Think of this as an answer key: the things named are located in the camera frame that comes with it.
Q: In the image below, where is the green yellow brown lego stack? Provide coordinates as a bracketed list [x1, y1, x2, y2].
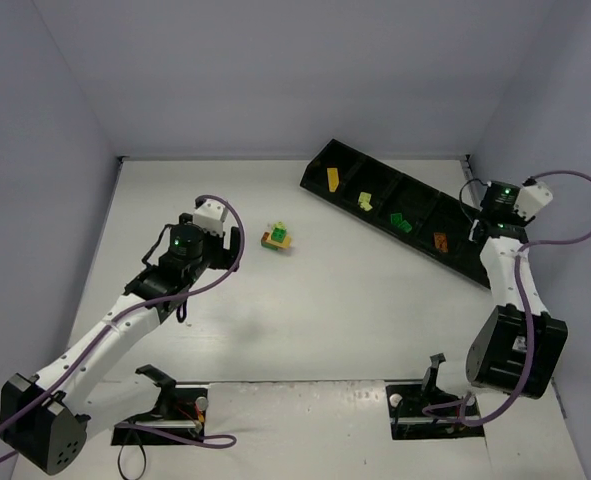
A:
[260, 227, 292, 251]

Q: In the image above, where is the long yellow lego brick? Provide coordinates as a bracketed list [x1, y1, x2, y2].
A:
[326, 167, 340, 193]

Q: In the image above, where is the brown lego brick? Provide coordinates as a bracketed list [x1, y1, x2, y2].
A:
[433, 232, 449, 253]

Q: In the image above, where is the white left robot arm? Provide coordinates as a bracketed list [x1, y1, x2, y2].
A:
[0, 209, 245, 475]

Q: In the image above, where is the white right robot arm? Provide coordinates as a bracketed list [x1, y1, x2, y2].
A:
[422, 179, 568, 399]

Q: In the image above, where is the black compartment sorting tray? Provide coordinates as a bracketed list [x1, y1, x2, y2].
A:
[300, 139, 489, 287]

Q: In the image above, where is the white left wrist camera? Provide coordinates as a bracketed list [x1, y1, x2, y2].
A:
[192, 197, 228, 238]

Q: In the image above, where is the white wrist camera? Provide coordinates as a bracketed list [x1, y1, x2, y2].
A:
[192, 197, 228, 238]
[514, 179, 553, 222]

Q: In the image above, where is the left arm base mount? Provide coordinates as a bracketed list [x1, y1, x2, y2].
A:
[110, 383, 209, 446]

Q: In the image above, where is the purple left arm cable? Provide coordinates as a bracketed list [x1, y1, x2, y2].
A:
[0, 193, 246, 466]

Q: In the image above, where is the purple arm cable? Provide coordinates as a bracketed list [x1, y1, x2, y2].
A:
[0, 193, 246, 466]
[421, 170, 591, 429]

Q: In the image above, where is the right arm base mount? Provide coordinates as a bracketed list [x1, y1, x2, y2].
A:
[385, 382, 485, 441]

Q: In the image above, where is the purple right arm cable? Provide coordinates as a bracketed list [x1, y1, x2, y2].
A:
[421, 170, 591, 429]

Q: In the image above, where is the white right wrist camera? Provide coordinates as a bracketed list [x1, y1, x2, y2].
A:
[514, 179, 553, 222]

